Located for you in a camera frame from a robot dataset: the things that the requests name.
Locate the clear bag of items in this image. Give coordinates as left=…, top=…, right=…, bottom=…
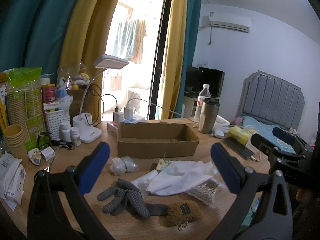
left=186, top=178, right=227, bottom=207

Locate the brown plush pouch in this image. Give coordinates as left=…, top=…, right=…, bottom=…
left=167, top=200, right=203, bottom=231

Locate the grey dotted glove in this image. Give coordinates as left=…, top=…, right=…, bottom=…
left=97, top=179, right=169, bottom=219

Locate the white cloth towel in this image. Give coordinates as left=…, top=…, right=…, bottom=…
left=146, top=161, right=217, bottom=196
left=131, top=170, right=158, bottom=198

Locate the cartoon tissue pack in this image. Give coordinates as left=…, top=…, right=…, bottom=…
left=156, top=159, right=173, bottom=172

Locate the black smartphone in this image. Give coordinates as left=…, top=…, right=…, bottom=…
left=223, top=137, right=254, bottom=159

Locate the grey bed headboard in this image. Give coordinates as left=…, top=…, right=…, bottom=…
left=236, top=70, right=305, bottom=130

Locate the white computer mouse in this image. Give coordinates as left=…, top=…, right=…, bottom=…
left=213, top=129, right=225, bottom=139

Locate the white paper package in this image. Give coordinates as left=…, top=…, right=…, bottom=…
left=1, top=152, right=26, bottom=205

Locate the small white cube box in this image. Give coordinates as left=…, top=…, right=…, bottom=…
left=41, top=146, right=55, bottom=161

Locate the steel travel tumbler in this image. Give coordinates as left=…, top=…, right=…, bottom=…
left=199, top=98, right=220, bottom=134

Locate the plastic water bottle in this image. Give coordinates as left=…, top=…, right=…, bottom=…
left=194, top=84, right=211, bottom=122

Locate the bubble wrap bundle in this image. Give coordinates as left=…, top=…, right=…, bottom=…
left=110, top=156, right=139, bottom=175

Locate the stack of paper cups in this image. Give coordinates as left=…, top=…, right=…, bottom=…
left=4, top=125, right=29, bottom=166

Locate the white desk lamp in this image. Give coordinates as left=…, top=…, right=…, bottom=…
left=72, top=54, right=129, bottom=144

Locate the white plastic basket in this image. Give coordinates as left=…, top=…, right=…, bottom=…
left=45, top=109, right=71, bottom=141

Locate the black monitor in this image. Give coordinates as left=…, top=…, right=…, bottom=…
left=184, top=66, right=225, bottom=98

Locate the white power strip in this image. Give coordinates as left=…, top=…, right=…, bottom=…
left=107, top=114, right=146, bottom=133

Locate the brown cardboard box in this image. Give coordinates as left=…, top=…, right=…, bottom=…
left=117, top=122, right=199, bottom=159

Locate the yellow curtain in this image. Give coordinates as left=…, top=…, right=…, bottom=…
left=161, top=0, right=188, bottom=119

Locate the white air conditioner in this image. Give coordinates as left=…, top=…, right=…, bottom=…
left=198, top=11, right=251, bottom=33

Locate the red can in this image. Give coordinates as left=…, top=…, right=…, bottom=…
left=41, top=83, right=55, bottom=103

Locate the green bag of paper cups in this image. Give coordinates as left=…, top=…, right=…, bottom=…
left=6, top=67, right=46, bottom=151

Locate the bag of plush toys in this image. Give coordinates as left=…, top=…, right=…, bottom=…
left=56, top=62, right=91, bottom=90

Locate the teal curtain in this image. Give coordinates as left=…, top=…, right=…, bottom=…
left=175, top=0, right=201, bottom=114

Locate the white charger with black cable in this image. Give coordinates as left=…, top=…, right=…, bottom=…
left=100, top=94, right=124, bottom=126

